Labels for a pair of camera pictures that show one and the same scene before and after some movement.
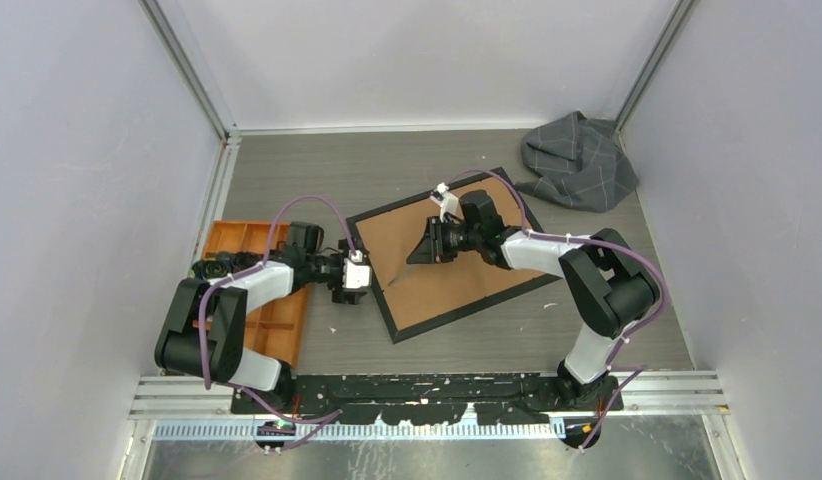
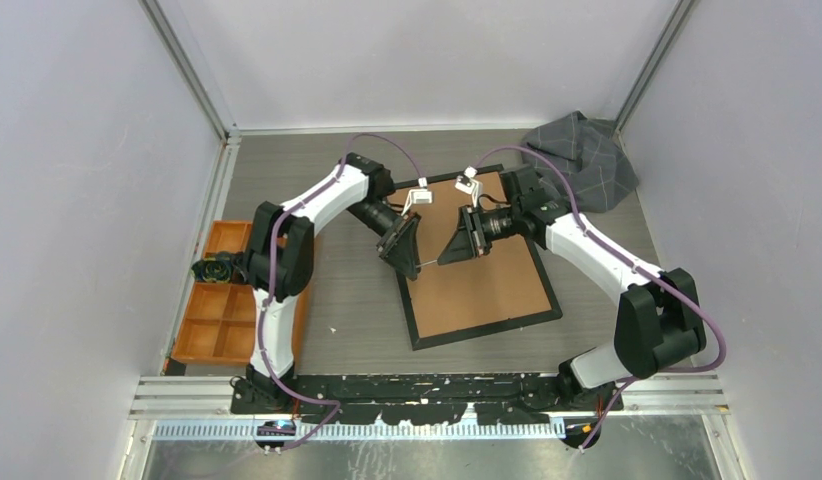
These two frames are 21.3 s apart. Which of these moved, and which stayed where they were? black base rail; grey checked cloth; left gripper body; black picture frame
Moved: left gripper body; black picture frame
Stayed: grey checked cloth; black base rail
